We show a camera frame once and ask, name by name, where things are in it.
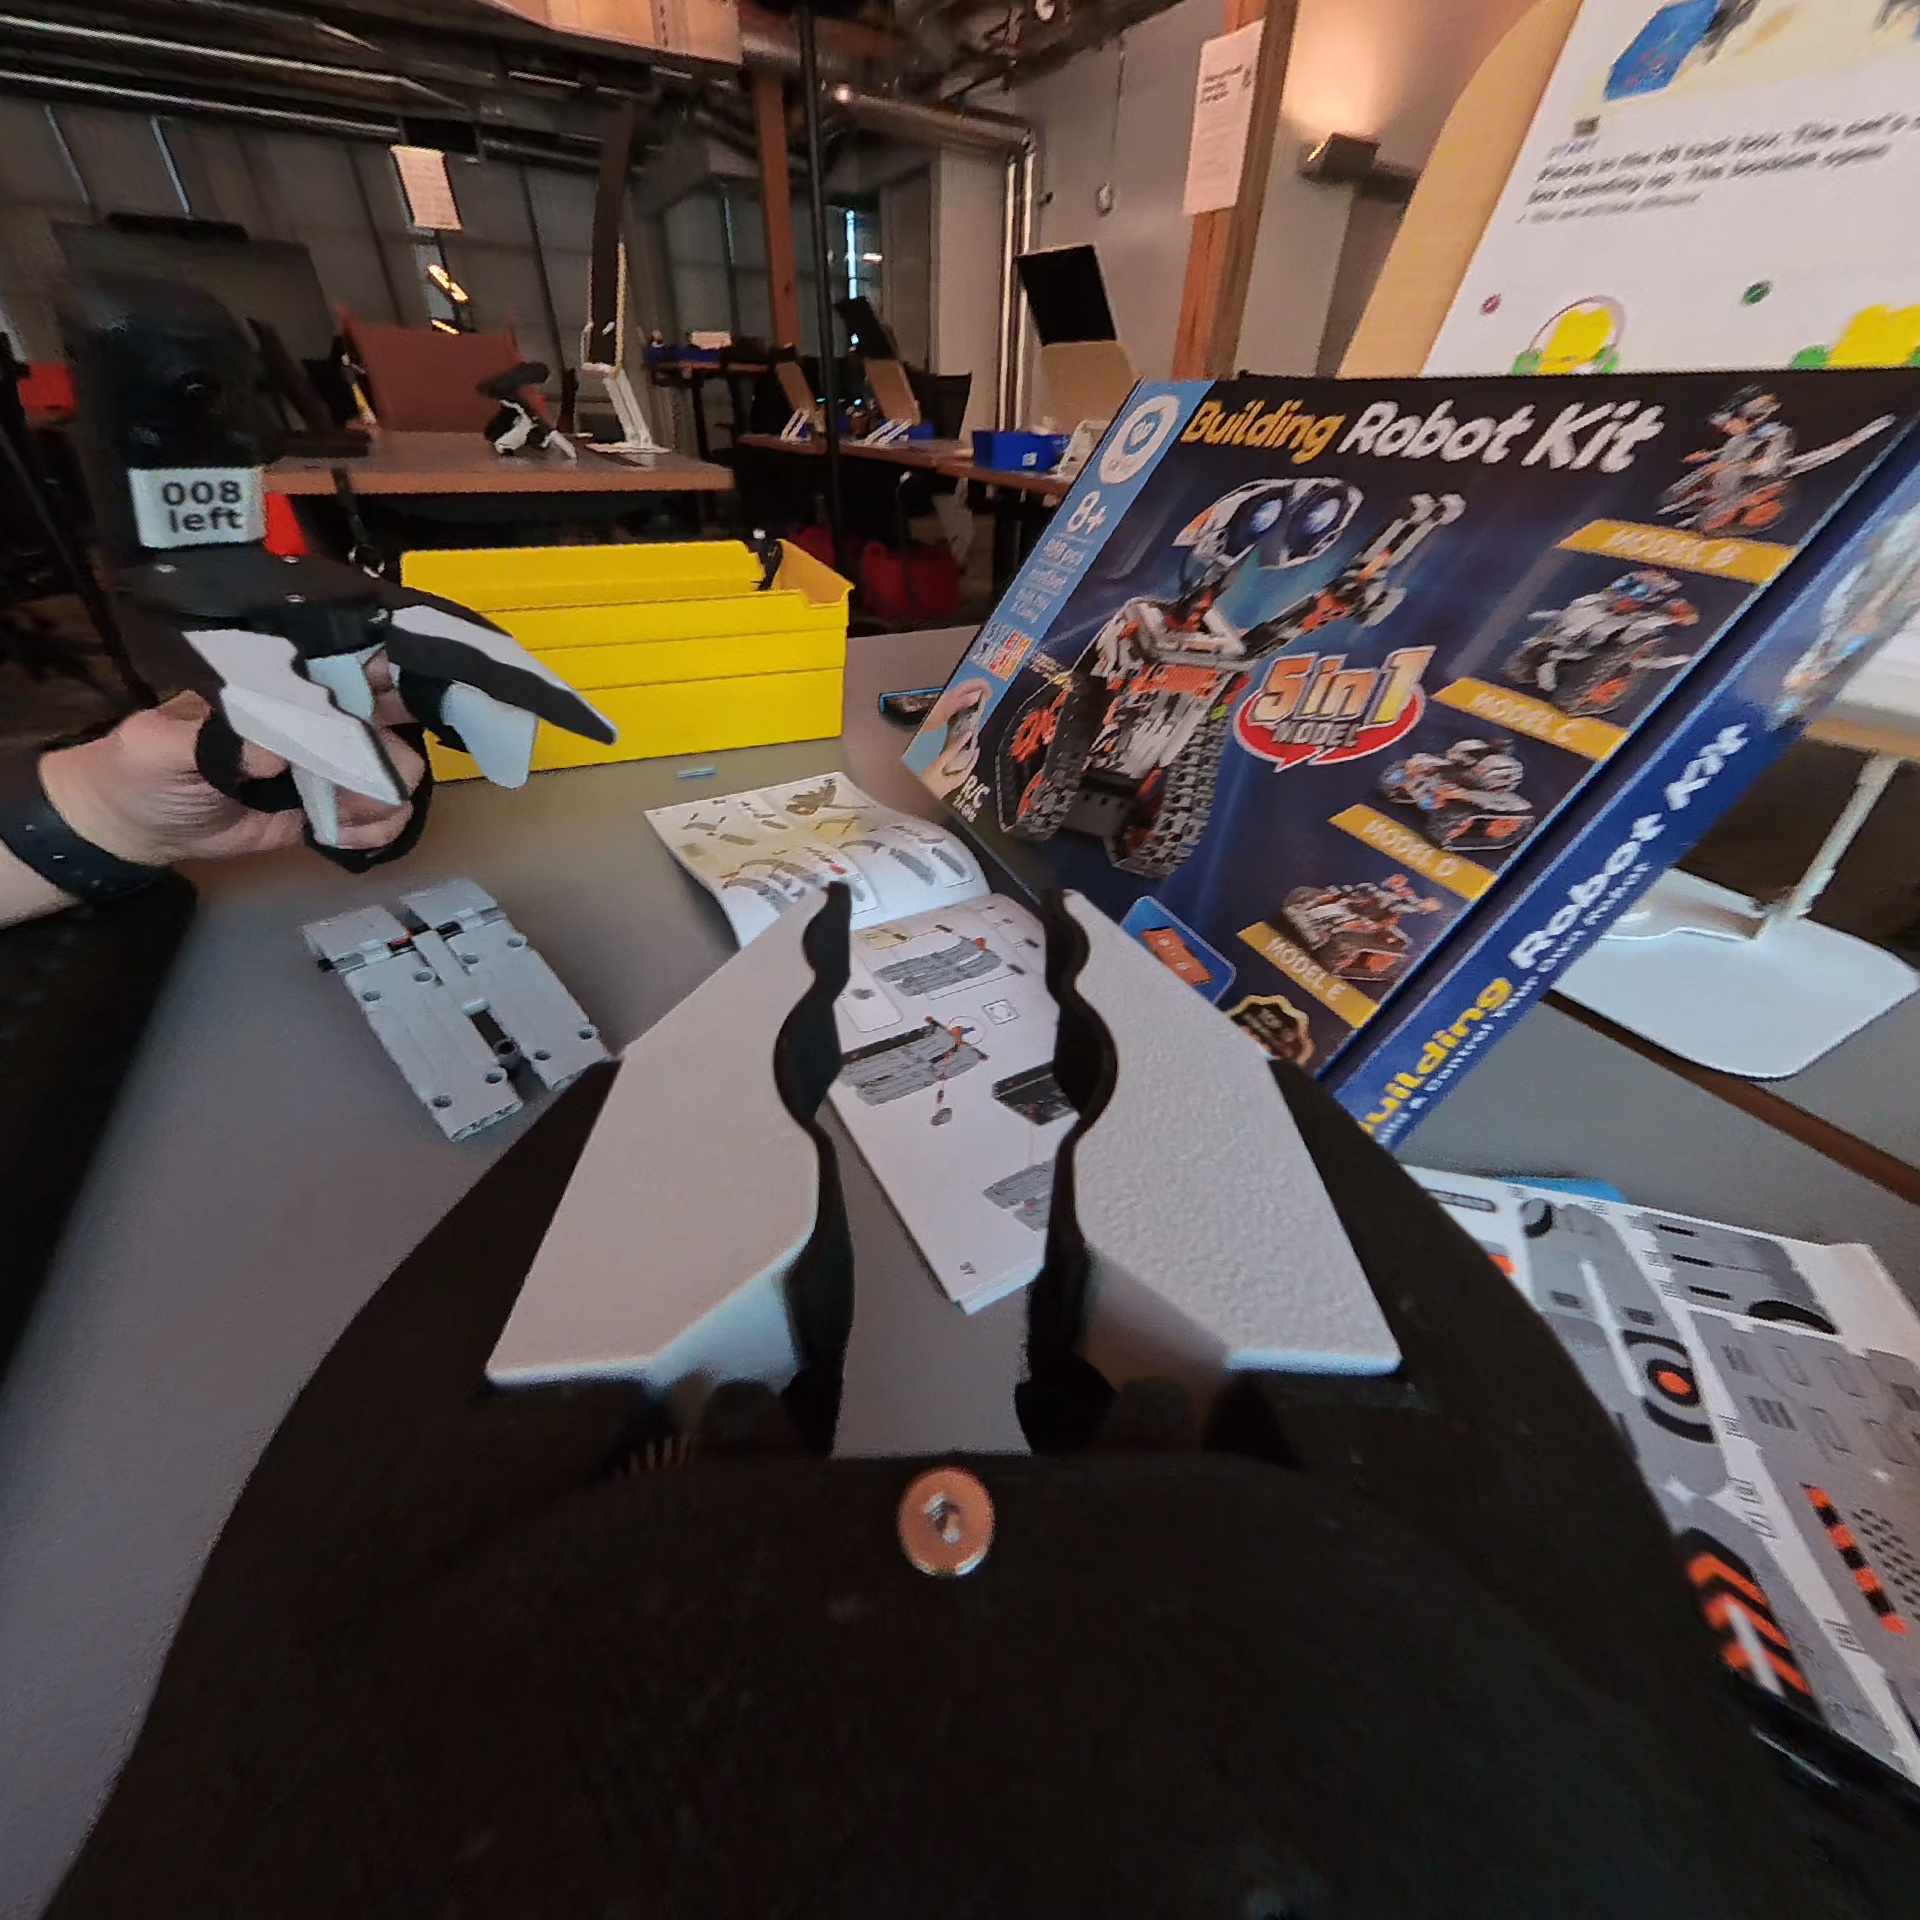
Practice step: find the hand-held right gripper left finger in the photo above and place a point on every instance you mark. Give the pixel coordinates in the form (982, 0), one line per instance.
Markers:
(674, 1184)

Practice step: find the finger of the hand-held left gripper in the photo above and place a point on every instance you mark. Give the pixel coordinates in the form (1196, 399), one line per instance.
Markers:
(284, 705)
(480, 661)

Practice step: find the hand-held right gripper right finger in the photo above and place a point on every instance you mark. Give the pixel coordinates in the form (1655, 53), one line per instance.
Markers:
(1214, 1184)

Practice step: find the grey building block assembly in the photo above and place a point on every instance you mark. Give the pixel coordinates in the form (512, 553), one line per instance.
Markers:
(450, 1005)

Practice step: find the person's left forearm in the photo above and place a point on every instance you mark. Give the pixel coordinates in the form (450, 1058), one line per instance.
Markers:
(24, 885)

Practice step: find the person's left hand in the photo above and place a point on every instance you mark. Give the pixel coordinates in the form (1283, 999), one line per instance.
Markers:
(135, 781)

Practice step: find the black wristband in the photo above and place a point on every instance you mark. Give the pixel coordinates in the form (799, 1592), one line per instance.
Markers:
(76, 855)

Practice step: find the white instruction booklet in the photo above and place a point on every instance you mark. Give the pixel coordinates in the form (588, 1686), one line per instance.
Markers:
(931, 1079)

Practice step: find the red bags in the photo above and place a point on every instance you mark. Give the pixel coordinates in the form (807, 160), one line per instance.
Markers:
(884, 578)

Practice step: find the small black blue device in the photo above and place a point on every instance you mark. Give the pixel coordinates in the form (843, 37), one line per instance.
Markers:
(910, 703)

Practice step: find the blue robot kit box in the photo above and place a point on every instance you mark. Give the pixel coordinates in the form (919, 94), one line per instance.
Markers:
(1424, 674)

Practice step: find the white stand base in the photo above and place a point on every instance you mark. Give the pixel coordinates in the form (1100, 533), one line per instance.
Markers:
(1755, 974)

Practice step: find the blue bin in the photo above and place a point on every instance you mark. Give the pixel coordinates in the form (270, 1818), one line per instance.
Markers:
(1020, 447)

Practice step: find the printed cardboard sheet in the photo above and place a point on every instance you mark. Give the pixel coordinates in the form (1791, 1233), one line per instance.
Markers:
(1770, 1381)

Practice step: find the black cardboard sign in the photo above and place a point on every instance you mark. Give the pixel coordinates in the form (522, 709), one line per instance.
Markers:
(1073, 300)

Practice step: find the white paper note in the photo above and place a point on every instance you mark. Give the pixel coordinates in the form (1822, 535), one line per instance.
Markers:
(1223, 119)

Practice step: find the wooden display board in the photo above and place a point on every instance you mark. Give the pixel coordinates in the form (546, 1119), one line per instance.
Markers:
(1440, 224)

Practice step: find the printed instruction sheet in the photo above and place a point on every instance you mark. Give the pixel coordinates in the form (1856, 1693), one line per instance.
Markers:
(1724, 181)

